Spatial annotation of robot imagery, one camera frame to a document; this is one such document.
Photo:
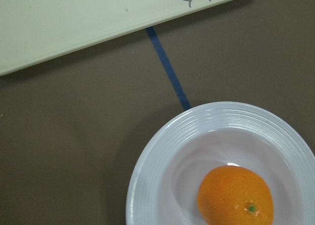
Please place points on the orange fruit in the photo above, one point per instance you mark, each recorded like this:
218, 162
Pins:
233, 195

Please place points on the cream bear tray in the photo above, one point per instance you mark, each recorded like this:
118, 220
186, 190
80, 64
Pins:
35, 31

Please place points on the white round plate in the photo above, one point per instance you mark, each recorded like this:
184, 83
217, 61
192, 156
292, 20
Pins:
165, 180

